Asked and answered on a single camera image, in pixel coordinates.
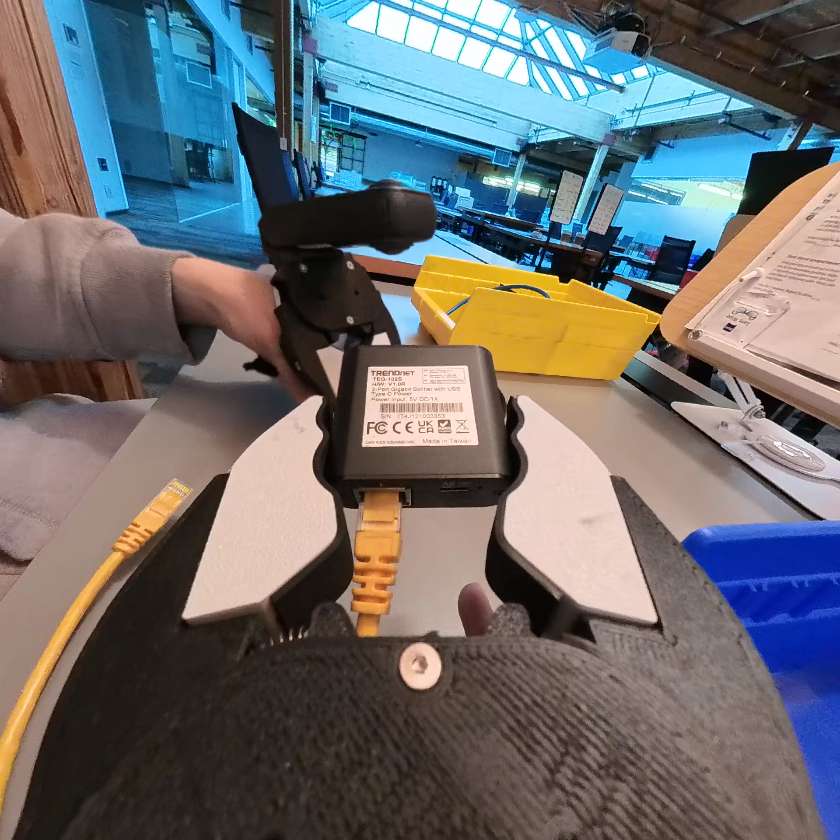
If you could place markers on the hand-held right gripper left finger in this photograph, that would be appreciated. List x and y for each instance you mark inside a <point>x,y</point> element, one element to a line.
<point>262,525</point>

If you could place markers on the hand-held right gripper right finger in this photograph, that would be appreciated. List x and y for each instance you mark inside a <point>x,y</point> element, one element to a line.
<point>571,525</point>

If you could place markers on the black network splitter box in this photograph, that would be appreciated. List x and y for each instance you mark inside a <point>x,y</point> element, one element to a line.
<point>420,407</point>

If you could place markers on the yellow plastic bin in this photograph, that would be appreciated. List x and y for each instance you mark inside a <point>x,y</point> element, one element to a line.
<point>544,328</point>

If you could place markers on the person's left forearm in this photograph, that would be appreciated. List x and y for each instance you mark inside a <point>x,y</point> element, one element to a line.
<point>79,289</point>

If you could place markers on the person's right hand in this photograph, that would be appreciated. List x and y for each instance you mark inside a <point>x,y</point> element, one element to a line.
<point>477,610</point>

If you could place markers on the person's left hand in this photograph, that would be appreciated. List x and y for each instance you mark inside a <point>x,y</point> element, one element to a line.
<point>223,295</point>

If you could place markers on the white stand base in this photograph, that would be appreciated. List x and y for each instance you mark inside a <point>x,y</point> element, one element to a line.
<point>735,426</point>

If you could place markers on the white hanging sign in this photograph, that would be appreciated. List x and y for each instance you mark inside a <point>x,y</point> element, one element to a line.
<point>567,197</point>
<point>605,208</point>

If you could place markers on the person's grey hoodie torso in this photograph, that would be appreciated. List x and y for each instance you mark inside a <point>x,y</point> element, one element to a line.
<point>46,472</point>

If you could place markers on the blue plastic bin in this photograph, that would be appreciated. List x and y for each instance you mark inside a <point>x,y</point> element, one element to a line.
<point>781,604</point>

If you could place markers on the small clear plastic packet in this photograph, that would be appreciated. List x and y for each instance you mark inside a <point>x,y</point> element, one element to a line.
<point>741,318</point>

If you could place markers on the wooden document board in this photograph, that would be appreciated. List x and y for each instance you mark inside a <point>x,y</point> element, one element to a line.
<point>722,275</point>

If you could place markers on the ceiling projector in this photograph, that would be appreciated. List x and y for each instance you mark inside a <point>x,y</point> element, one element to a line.
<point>617,49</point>

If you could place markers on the printed paper sheet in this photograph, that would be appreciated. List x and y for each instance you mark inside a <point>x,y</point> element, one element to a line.
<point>807,282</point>

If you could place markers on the black monitor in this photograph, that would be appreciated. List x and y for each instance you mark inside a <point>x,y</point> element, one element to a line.
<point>784,180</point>

